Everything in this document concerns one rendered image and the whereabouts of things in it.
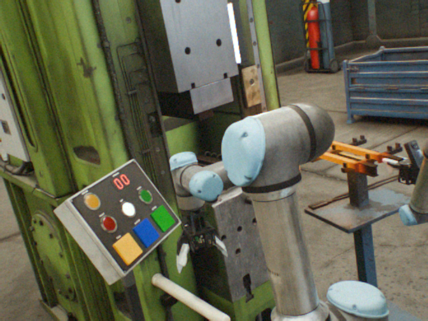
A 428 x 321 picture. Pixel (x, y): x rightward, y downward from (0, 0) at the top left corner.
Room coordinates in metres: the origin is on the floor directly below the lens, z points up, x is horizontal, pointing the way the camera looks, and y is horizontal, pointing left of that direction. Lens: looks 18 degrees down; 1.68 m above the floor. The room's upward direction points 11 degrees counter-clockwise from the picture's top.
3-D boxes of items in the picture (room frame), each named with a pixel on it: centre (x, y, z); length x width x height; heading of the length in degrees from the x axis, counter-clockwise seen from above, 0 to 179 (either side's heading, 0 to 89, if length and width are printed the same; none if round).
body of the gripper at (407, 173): (1.77, -0.75, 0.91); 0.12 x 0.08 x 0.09; 23
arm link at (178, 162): (1.30, 0.08, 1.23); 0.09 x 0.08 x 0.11; 24
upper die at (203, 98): (2.09, 0.07, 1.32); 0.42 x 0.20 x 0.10; 35
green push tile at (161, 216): (1.55, 0.20, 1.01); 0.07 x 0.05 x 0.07; 150
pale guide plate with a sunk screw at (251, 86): (2.20, -0.23, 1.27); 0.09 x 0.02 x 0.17; 125
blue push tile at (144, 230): (1.46, 0.25, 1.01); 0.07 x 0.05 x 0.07; 150
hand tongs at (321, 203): (2.21, -0.69, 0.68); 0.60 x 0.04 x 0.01; 109
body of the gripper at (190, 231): (1.30, 0.08, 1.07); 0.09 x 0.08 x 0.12; 16
